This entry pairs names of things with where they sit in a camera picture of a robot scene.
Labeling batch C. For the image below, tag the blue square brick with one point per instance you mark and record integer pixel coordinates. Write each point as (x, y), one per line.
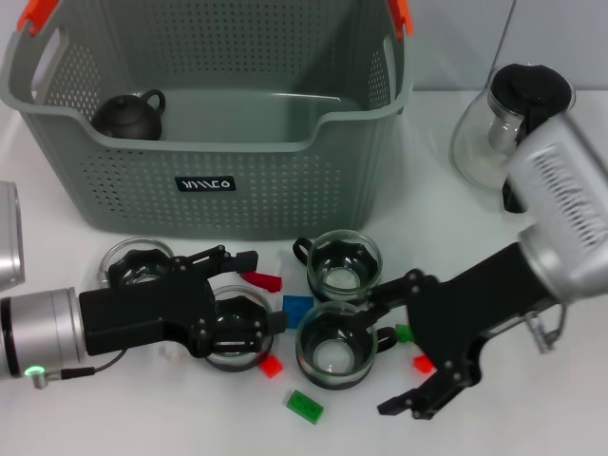
(297, 309)

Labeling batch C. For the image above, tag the small red square brick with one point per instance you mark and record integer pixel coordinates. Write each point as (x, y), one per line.
(271, 366)

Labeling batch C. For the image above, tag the glass teapot with black lid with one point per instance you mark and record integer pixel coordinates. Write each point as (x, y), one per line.
(529, 85)

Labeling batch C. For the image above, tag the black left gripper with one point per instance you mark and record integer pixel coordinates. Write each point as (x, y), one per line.
(142, 309)

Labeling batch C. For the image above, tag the dark red angled brick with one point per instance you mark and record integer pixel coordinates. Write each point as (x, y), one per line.
(263, 280)

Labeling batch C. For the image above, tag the grey perforated plastic storage bin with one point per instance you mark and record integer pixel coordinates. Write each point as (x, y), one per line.
(237, 209)

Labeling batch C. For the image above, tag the small red sloped brick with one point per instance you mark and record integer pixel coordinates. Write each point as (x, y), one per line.
(423, 363)

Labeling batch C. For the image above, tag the black clay teapot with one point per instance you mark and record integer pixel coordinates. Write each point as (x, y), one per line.
(126, 119)

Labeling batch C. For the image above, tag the green car-shaped brick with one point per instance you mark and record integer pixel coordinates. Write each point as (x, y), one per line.
(404, 332)

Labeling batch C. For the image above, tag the white two-stud brick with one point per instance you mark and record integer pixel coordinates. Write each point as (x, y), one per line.
(170, 354)

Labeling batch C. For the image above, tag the green rectangular brick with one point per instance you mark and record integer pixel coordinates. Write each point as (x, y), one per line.
(306, 406)

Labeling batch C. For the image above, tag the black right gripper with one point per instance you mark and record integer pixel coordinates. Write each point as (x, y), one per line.
(456, 323)

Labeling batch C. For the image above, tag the glass teacup with black holder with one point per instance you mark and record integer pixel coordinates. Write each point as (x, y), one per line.
(237, 309)
(339, 280)
(133, 266)
(328, 356)

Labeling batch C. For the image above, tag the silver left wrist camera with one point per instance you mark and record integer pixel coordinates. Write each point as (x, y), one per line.
(9, 237)

